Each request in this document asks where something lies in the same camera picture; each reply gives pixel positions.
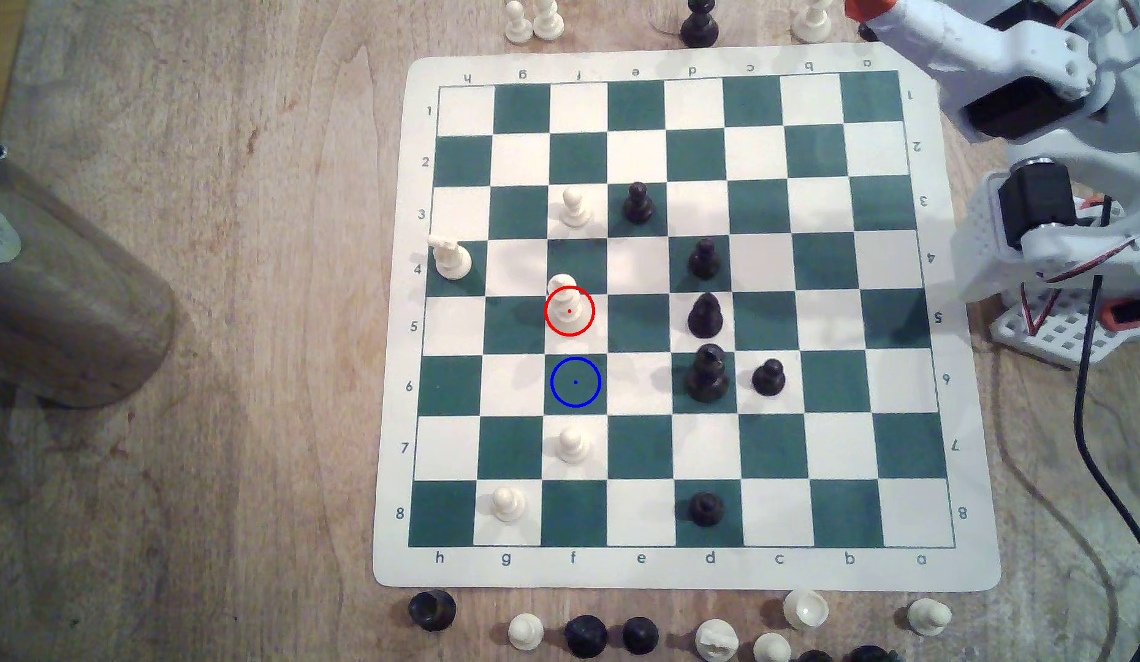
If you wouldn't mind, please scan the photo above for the black chess bishop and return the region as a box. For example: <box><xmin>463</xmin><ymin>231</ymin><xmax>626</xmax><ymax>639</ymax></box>
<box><xmin>686</xmin><ymin>292</ymin><xmax>726</xmax><ymax>338</ymax></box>

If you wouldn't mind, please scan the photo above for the black chess queen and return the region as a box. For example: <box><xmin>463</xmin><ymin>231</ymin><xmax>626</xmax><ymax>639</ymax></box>
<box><xmin>685</xmin><ymin>343</ymin><xmax>731</xmax><ymax>404</ymax></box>

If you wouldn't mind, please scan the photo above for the black cable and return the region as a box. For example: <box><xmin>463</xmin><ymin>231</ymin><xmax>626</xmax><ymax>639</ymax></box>
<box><xmin>1074</xmin><ymin>197</ymin><xmax>1140</xmax><ymax>590</ymax></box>

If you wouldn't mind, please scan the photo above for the brown wooden cylinder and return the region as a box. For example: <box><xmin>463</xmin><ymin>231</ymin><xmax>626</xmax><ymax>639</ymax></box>
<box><xmin>0</xmin><ymin>138</ymin><xmax>180</xmax><ymax>410</ymax></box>

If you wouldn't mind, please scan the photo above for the black chess rook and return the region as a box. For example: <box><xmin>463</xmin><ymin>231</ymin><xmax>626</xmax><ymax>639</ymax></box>
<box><xmin>409</xmin><ymin>589</ymin><xmax>458</xmax><ymax>633</ymax></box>

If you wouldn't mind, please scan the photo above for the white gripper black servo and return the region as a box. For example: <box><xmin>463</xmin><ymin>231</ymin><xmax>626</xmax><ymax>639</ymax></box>
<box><xmin>846</xmin><ymin>0</ymin><xmax>1123</xmax><ymax>146</ymax></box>

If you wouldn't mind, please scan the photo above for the white perforated base plate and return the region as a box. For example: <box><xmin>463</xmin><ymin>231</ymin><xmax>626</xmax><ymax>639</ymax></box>
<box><xmin>990</xmin><ymin>289</ymin><xmax>1140</xmax><ymax>371</ymax></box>

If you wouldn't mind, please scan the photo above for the black orange cable plug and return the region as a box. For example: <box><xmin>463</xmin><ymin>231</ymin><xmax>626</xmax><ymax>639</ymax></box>
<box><xmin>1098</xmin><ymin>297</ymin><xmax>1140</xmax><ymax>334</ymax></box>

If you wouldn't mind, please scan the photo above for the white chess knight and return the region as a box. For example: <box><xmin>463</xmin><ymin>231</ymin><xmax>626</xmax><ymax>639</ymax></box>
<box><xmin>427</xmin><ymin>232</ymin><xmax>474</xmax><ymax>281</ymax></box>

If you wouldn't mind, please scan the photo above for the green white chess mat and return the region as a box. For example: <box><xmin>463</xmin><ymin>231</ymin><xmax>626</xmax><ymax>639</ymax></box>
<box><xmin>372</xmin><ymin>41</ymin><xmax>1003</xmax><ymax>592</ymax></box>

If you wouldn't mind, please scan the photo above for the white chess bishop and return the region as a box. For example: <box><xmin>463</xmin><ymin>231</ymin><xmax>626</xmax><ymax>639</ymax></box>
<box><xmin>544</xmin><ymin>273</ymin><xmax>597</xmax><ymax>337</ymax></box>

